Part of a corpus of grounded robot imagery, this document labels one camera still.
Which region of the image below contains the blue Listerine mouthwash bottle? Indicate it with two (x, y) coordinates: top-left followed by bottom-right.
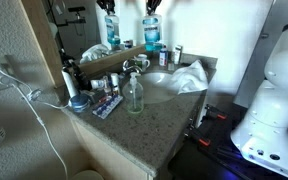
(141, 13), (163, 52)

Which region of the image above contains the small bottle white cap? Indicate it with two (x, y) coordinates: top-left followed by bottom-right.
(109, 73), (121, 95)

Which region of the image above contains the black bottle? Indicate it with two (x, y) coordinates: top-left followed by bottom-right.
(71, 59), (92, 92)

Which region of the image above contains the small white lotion tube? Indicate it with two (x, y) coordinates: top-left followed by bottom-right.
(173, 44), (184, 65)

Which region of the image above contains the white mug green print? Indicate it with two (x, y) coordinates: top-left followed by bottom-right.
(134, 53), (151, 72)

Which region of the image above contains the chrome faucet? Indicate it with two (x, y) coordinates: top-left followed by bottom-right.
(121, 58), (142, 76)

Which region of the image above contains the white terry towel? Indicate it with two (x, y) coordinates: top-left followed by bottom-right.
(168, 59), (209, 95)

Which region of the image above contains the white sink basin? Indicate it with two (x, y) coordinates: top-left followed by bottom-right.
(130, 71), (182, 105)

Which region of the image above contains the clear soap pump dispenser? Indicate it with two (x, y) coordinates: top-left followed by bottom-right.
(121, 71), (145, 115)

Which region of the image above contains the white blue toothpaste tube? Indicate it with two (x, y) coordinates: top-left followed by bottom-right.
(90, 78), (109, 90)

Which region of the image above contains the metal mesh tray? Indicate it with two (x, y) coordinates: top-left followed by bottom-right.
(82, 87), (122, 105)

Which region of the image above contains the blue pill blister pack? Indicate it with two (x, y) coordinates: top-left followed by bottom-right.
(92, 94), (124, 120)

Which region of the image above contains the round blue tin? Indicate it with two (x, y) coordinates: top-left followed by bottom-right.
(68, 94), (91, 113)

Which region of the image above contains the wooden vanity cabinet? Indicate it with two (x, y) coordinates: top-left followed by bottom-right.
(71, 96), (205, 180)

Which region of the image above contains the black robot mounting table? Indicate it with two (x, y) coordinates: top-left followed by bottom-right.
(168, 101), (288, 180)

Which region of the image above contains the waste bin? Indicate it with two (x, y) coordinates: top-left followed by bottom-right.
(71, 169), (105, 180)

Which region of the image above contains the wood framed wall mirror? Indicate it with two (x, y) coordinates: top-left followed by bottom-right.
(20, 0), (147, 88)

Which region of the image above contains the white cylindrical toothbrush handle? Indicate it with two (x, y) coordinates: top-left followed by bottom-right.
(61, 68), (80, 99)

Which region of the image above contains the black clamp red handle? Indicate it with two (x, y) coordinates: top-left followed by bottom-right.
(203, 103), (228, 122)
(188, 128), (212, 148)

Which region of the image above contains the white charger cable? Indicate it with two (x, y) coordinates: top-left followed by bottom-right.
(0, 64), (70, 180)

